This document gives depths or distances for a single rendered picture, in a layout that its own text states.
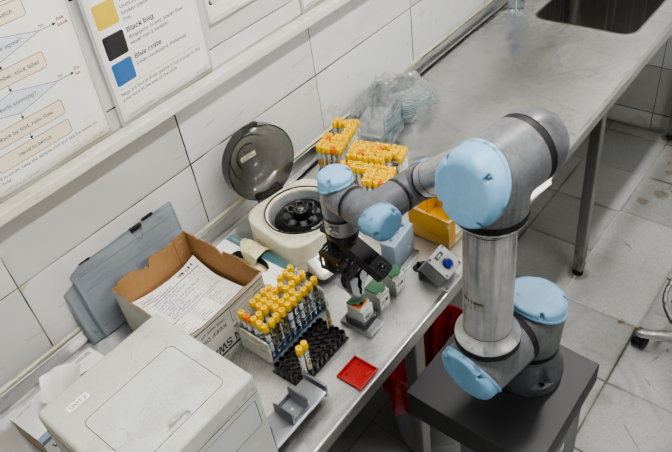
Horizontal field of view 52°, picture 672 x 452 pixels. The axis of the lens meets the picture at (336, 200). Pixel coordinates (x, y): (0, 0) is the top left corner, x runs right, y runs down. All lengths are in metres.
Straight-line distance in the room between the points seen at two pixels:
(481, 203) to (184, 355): 0.64
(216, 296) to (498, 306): 0.82
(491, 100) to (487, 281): 1.38
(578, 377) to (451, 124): 1.07
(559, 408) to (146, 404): 0.79
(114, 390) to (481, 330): 0.65
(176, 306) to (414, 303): 0.59
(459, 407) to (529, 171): 0.61
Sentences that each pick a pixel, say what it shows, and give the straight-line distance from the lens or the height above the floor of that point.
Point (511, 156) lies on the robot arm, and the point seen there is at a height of 1.57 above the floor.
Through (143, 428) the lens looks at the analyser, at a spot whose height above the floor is 1.17.
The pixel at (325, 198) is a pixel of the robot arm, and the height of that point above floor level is 1.29.
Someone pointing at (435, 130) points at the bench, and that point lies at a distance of 2.29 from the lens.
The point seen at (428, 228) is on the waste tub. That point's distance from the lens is 1.84.
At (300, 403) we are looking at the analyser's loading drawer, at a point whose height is 0.92.
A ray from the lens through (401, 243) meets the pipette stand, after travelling 1.75.
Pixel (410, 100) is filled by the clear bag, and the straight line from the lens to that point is 2.31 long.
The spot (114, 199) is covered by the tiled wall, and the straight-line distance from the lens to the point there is 1.74.
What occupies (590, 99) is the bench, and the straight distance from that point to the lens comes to 2.46.
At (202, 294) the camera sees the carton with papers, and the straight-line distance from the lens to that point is 1.76.
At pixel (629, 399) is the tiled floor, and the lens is 2.68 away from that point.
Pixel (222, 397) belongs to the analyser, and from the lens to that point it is 1.25.
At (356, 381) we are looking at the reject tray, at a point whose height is 0.88.
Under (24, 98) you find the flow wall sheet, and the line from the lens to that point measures 1.53.
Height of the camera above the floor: 2.15
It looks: 39 degrees down
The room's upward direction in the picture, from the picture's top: 9 degrees counter-clockwise
